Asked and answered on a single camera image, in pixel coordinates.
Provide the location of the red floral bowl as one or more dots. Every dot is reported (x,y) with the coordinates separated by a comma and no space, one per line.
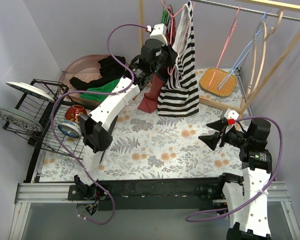
(73,113)

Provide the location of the black garment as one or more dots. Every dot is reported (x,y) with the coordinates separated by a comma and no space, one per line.
(110,70)

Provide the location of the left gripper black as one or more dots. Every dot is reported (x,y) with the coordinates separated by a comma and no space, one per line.
(167,53)

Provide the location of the floral tablecloth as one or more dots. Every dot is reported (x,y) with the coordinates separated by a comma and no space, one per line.
(148,146)

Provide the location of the blue white ceramic bowl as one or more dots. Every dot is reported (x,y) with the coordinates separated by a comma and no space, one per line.
(70,129)

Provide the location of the white plate dark rim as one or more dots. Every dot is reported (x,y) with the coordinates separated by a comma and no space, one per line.
(31,90)

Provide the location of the pink wire hanger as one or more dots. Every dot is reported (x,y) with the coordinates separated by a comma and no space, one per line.
(232,28)
(173,35)

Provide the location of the black white striped tank top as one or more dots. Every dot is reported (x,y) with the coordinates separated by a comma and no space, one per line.
(179,97)

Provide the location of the wooden hanger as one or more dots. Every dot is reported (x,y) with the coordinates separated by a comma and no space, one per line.
(261,35)

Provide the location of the metal hanging rod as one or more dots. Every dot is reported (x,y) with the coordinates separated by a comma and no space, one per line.
(248,10)

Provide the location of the blue patterned plate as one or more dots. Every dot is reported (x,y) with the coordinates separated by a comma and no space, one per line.
(20,119)

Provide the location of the pink wire hanger front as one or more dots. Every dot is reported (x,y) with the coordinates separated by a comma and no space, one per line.
(173,35)

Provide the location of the black wire dish rack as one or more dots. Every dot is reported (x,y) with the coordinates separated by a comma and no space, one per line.
(40,112)

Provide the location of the pink translucent plastic basin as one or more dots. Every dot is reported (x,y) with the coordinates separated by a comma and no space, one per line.
(87,69)

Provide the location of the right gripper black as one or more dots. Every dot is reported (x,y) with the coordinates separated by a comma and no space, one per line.
(222,135)

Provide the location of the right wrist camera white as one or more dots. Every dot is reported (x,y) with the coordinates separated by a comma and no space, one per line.
(229,116)

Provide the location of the blue wire hanger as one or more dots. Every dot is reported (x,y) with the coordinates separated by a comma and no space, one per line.
(246,50)

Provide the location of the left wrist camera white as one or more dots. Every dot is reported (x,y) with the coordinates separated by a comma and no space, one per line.
(159,33)

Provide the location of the green plastic hanger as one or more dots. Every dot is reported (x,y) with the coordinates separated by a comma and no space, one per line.
(165,17)

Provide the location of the green garment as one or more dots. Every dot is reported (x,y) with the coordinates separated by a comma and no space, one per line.
(107,88)

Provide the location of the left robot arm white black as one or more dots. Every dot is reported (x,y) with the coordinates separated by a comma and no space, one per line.
(97,126)

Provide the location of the red tank top green trim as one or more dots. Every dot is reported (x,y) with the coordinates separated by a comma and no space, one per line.
(150,100)

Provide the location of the orange woven bamboo tray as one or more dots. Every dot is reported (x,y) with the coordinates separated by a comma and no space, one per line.
(226,90)

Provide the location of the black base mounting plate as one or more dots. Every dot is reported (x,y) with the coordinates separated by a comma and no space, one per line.
(150,194)

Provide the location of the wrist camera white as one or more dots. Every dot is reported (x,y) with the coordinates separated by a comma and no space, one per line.
(229,116)
(159,33)

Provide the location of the aluminium frame rail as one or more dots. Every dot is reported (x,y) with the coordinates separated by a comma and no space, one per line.
(52,192)

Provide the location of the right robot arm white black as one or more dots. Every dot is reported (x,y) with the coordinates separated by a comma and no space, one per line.
(250,222)

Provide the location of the pink wire hanger rear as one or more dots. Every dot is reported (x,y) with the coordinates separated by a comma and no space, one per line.
(232,28)

